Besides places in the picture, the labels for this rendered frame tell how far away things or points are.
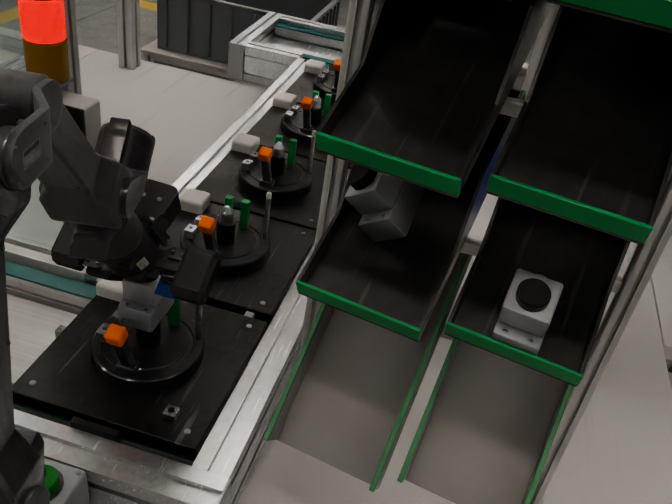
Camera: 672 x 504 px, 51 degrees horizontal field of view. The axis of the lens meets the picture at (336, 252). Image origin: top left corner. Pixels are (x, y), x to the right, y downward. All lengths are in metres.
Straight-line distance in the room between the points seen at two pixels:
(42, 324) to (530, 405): 0.68
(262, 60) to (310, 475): 1.30
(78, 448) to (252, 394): 0.22
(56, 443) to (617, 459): 0.76
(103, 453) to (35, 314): 0.32
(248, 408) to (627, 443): 0.58
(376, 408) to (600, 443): 0.44
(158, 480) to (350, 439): 0.21
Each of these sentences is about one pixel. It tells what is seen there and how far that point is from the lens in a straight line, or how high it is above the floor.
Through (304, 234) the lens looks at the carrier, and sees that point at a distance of 1.19.
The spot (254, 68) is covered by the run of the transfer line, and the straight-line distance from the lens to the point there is 2.02.
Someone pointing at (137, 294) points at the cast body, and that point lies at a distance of 0.87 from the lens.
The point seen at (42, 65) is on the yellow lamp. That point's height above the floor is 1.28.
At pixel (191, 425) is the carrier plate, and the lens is 0.87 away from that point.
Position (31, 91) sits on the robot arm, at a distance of 0.50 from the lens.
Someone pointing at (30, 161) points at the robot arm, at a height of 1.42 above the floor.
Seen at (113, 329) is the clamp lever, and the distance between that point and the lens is 0.84.
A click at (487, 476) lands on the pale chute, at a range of 0.82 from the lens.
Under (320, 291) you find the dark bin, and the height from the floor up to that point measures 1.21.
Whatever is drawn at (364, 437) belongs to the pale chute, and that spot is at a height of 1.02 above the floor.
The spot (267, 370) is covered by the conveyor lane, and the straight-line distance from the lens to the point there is 0.95.
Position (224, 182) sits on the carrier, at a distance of 1.31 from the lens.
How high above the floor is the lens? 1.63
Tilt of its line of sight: 35 degrees down
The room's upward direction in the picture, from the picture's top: 9 degrees clockwise
